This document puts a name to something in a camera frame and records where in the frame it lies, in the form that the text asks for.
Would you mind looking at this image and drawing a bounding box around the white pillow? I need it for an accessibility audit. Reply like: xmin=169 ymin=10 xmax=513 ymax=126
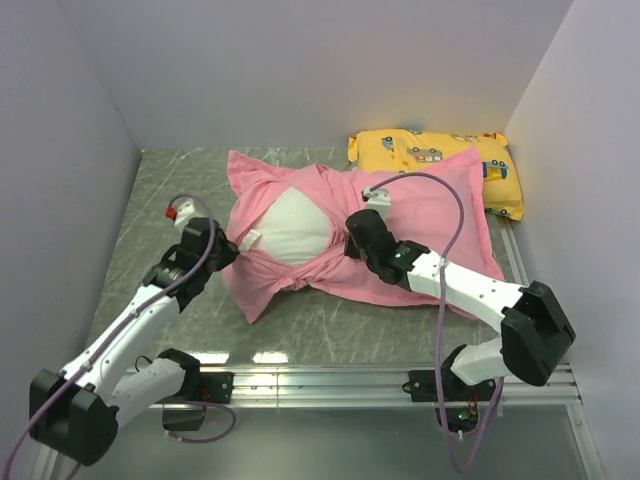
xmin=250 ymin=187 xmax=332 ymax=267

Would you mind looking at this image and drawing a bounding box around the pink pillowcase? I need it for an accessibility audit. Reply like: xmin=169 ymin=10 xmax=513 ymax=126
xmin=223 ymin=148 xmax=503 ymax=323

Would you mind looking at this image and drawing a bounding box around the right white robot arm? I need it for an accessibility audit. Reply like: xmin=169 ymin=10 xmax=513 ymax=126
xmin=346 ymin=209 xmax=575 ymax=400

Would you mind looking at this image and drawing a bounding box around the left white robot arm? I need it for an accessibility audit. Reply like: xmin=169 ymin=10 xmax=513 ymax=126
xmin=28 ymin=217 xmax=238 ymax=466

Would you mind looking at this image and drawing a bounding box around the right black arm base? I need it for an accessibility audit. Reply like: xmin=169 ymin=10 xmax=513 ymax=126
xmin=402 ymin=367 xmax=501 ymax=436

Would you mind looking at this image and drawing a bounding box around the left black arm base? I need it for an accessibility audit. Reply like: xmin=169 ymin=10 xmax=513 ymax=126
xmin=160 ymin=371 xmax=237 ymax=444

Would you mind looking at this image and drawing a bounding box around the yellow cartoon print pillow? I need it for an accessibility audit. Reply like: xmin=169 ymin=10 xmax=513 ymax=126
xmin=347 ymin=128 xmax=524 ymax=221

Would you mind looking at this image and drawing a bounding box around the white care label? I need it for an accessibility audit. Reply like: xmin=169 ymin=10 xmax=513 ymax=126
xmin=239 ymin=229 xmax=262 ymax=252

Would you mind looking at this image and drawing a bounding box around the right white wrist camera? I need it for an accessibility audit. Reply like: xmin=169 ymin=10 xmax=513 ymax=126
xmin=362 ymin=187 xmax=391 ymax=219

